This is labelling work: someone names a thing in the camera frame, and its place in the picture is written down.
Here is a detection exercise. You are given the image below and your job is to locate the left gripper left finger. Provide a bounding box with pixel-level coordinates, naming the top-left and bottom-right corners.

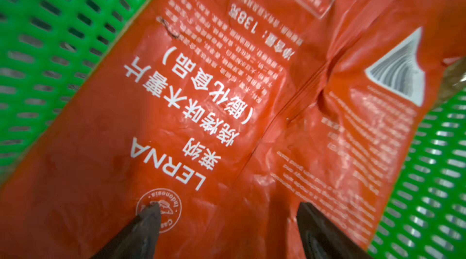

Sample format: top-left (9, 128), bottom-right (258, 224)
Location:
top-left (93, 203), bottom-right (161, 259)

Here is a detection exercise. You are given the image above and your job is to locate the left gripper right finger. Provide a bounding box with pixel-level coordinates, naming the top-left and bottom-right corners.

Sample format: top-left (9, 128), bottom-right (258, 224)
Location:
top-left (296, 202), bottom-right (371, 259)

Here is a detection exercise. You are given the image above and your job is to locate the green plastic basket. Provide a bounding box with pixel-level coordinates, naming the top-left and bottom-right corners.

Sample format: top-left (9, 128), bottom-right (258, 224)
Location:
top-left (1, 0), bottom-right (466, 259)

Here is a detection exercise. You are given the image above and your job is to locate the red chips bag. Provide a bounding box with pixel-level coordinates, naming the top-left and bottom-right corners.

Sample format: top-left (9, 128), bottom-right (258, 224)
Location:
top-left (1, 0), bottom-right (466, 259)

